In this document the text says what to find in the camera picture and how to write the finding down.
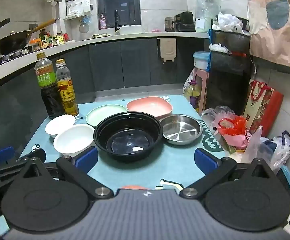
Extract small white plastic bag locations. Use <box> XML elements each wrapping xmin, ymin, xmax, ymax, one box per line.
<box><xmin>209</xmin><ymin>43</ymin><xmax>229</xmax><ymax>54</ymax></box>

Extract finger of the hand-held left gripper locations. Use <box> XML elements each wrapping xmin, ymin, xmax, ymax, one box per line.
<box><xmin>0</xmin><ymin>147</ymin><xmax>16</xmax><ymax>168</ymax></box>
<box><xmin>0</xmin><ymin>148</ymin><xmax>47</xmax><ymax>182</ymax></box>

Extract pink frying pan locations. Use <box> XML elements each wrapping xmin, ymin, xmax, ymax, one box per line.
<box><xmin>126</xmin><ymin>96</ymin><xmax>173</xmax><ymax>121</ymax></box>

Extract dark grey base cabinets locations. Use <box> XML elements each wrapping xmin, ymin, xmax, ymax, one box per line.
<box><xmin>0</xmin><ymin>38</ymin><xmax>210</xmax><ymax>153</ymax></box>

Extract dark kitchen window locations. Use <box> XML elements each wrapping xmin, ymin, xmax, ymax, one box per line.
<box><xmin>97</xmin><ymin>0</ymin><xmax>142</xmax><ymax>27</ymax></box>

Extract white kitchen countertop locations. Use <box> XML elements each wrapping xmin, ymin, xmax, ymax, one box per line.
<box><xmin>0</xmin><ymin>31</ymin><xmax>210</xmax><ymax>88</ymax></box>

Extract cooking oil jug purple cap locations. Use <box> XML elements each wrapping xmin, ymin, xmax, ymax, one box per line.
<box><xmin>184</xmin><ymin>79</ymin><xmax>202</xmax><ymax>111</ymax></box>

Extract black wok wooden handle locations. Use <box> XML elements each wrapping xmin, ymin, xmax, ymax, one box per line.
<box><xmin>0</xmin><ymin>18</ymin><xmax>58</xmax><ymax>56</ymax></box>

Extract stainless steel plate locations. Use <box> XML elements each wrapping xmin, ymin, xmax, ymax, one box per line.
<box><xmin>159</xmin><ymin>114</ymin><xmax>203</xmax><ymax>146</ymax></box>

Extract beige patterned apron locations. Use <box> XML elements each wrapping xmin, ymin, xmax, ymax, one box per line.
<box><xmin>247</xmin><ymin>0</ymin><xmax>290</xmax><ymax>71</ymax></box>

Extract white plastic bags pile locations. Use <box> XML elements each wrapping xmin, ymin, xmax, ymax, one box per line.
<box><xmin>211</xmin><ymin>12</ymin><xmax>244</xmax><ymax>34</ymax></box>

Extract black faucet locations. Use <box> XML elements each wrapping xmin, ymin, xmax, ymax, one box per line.
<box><xmin>113</xmin><ymin>9</ymin><xmax>122</xmax><ymax>36</ymax></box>

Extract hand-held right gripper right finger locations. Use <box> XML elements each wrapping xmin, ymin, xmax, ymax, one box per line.
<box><xmin>179</xmin><ymin>148</ymin><xmax>278</xmax><ymax>200</ymax></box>

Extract black mesh cart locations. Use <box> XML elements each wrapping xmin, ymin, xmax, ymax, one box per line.
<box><xmin>204</xmin><ymin>29</ymin><xmax>252</xmax><ymax>116</ymax></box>

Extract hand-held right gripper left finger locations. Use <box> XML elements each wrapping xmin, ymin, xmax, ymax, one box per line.
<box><xmin>18</xmin><ymin>146</ymin><xmax>115</xmax><ymax>200</ymax></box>

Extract white wall-mounted appliance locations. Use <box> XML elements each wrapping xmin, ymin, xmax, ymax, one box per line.
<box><xmin>65</xmin><ymin>0</ymin><xmax>92</xmax><ymax>20</ymax></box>

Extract dark sauce bottle green label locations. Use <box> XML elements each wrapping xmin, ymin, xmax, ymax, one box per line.
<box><xmin>34</xmin><ymin>52</ymin><xmax>61</xmax><ymax>120</ymax></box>

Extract row of condiment bottles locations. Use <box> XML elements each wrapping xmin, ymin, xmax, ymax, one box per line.
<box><xmin>30</xmin><ymin>29</ymin><xmax>66</xmax><ymax>51</ymax></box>

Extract white appliance with plastic cover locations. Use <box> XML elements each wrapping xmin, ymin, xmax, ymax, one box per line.
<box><xmin>195</xmin><ymin>0</ymin><xmax>222</xmax><ymax>33</ymax></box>

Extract white and blue plastic bag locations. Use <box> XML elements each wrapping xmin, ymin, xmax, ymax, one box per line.
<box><xmin>260</xmin><ymin>130</ymin><xmax>290</xmax><ymax>174</ymax></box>

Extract light blue tablecloth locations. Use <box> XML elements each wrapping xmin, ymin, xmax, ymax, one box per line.
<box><xmin>0</xmin><ymin>95</ymin><xmax>227</xmax><ymax>234</ymax></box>

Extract pink plastic bag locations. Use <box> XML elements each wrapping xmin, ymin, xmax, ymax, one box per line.
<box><xmin>214</xmin><ymin>112</ymin><xmax>251</xmax><ymax>151</ymax></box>

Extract beige cutting board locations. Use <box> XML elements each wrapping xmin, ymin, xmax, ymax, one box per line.
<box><xmin>157</xmin><ymin>38</ymin><xmax>177</xmax><ymax>63</ymax></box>

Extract red plastic bag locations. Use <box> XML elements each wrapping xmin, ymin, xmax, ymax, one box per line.
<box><xmin>217</xmin><ymin>116</ymin><xmax>247</xmax><ymax>137</ymax></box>

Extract gas stove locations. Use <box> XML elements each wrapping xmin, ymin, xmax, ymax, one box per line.
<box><xmin>0</xmin><ymin>46</ymin><xmax>35</xmax><ymax>71</ymax></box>

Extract silver rice cooker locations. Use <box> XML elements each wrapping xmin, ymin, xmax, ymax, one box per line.
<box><xmin>164</xmin><ymin>16</ymin><xmax>177</xmax><ymax>32</ymax></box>

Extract large white bowl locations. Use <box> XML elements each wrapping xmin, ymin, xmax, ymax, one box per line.
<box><xmin>53</xmin><ymin>124</ymin><xmax>96</xmax><ymax>157</ymax></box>

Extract red gift bag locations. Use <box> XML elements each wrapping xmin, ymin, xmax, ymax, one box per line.
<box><xmin>242</xmin><ymin>79</ymin><xmax>284</xmax><ymax>137</ymax></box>

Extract black plastic bowl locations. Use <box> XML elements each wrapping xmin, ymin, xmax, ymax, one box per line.
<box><xmin>93</xmin><ymin>112</ymin><xmax>164</xmax><ymax>162</ymax></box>

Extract yellow tea bottle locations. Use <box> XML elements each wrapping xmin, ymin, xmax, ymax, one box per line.
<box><xmin>55</xmin><ymin>59</ymin><xmax>80</xmax><ymax>117</ymax></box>

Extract small white bowl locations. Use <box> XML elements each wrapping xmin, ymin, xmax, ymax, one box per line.
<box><xmin>45</xmin><ymin>115</ymin><xmax>76</xmax><ymax>139</ymax></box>

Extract clear plastic bag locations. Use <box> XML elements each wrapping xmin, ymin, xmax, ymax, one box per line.
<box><xmin>245</xmin><ymin>126</ymin><xmax>266</xmax><ymax>161</ymax></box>

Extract pale green plate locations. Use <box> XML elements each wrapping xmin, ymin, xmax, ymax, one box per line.
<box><xmin>86</xmin><ymin>104</ymin><xmax>128</xmax><ymax>128</ymax></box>

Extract white container blue lid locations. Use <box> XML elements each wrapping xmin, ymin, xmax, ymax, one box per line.
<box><xmin>193</xmin><ymin>52</ymin><xmax>211</xmax><ymax>71</ymax></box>

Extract black air fryer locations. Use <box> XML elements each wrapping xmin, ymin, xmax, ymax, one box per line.
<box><xmin>174</xmin><ymin>12</ymin><xmax>197</xmax><ymax>32</ymax></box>

